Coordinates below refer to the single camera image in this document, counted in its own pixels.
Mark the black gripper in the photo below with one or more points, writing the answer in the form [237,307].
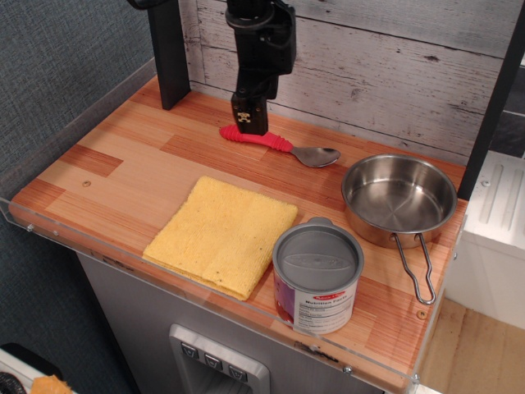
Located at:
[265,39]

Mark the red handled metal spoon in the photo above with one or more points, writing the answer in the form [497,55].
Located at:
[314,157]

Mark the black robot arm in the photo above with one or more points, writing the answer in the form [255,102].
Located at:
[265,39]

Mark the yellow folded cloth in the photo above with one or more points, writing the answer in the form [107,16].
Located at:
[222,236]

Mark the toy tin can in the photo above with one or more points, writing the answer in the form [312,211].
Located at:
[317,266]

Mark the grey toy fridge cabinet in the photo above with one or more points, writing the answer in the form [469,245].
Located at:
[140,312]

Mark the clear acrylic table guard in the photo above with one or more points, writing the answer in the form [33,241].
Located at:
[108,191]

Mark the silver dispenser button panel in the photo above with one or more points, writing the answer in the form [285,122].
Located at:
[206,366]

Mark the white toy appliance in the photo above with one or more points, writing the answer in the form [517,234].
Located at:
[487,271]

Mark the black left frame post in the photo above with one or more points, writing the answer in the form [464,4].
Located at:
[169,52]

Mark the black frame post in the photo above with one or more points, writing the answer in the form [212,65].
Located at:
[169,52]
[500,93]

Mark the steel pan with wire handle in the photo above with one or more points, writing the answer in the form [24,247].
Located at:
[400,202]

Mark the black right frame post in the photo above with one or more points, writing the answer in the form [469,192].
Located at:
[500,93]

